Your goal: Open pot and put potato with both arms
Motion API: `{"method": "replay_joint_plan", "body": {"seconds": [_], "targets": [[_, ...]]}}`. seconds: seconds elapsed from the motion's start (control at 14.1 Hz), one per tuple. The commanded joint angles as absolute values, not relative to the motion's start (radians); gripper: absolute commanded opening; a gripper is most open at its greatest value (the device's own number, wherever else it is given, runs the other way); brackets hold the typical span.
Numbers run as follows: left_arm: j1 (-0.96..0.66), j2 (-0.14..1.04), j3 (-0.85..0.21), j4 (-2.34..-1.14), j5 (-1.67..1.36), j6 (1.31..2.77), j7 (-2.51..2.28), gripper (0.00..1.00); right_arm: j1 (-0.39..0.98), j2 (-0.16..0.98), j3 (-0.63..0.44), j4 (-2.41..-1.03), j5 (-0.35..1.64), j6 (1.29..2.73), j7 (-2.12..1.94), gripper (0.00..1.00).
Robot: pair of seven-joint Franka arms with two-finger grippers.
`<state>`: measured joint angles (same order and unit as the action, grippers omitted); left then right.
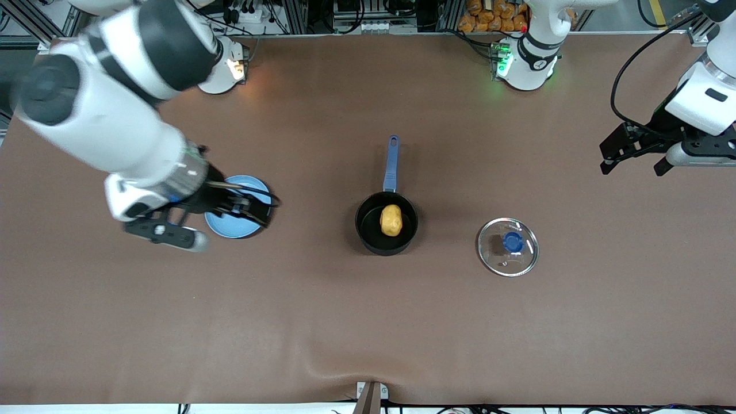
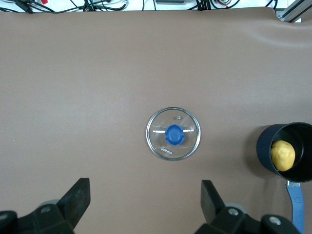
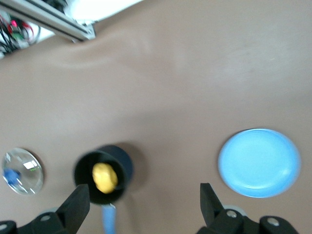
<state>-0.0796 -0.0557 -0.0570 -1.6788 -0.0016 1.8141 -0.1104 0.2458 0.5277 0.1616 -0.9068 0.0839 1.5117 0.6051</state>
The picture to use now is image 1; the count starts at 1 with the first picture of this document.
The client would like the yellow potato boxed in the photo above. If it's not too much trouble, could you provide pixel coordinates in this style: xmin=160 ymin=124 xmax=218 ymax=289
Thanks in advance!
xmin=380 ymin=204 xmax=404 ymax=237

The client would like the glass lid with blue knob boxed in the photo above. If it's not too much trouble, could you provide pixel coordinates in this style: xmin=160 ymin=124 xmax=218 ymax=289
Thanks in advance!
xmin=476 ymin=217 xmax=539 ymax=278

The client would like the blue round plate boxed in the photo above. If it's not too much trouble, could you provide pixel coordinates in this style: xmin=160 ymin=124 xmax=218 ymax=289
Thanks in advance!
xmin=204 ymin=175 xmax=273 ymax=239

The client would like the brown table mat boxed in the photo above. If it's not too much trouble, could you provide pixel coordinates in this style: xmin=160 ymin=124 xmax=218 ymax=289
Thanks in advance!
xmin=0 ymin=34 xmax=736 ymax=407

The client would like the bag of orange items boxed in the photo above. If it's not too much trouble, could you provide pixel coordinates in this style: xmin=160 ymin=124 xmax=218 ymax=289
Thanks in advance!
xmin=458 ymin=0 xmax=530 ymax=33

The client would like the white power strip with plugs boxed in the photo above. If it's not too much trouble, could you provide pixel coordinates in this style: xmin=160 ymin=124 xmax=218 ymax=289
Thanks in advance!
xmin=221 ymin=0 xmax=266 ymax=24

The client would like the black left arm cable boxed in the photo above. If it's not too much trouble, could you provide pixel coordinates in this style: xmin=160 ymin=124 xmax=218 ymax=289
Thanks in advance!
xmin=611 ymin=6 xmax=705 ymax=139

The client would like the aluminium frame rail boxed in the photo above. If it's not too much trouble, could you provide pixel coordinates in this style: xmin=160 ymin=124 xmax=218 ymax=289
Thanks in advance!
xmin=687 ymin=10 xmax=720 ymax=48
xmin=0 ymin=0 xmax=53 ymax=49

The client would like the black pot with blue handle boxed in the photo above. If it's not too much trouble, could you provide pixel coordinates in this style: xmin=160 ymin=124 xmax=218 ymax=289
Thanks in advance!
xmin=355 ymin=135 xmax=420 ymax=256

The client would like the metal table edge bracket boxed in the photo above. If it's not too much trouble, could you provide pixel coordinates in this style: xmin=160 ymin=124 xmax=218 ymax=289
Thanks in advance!
xmin=355 ymin=381 xmax=389 ymax=414

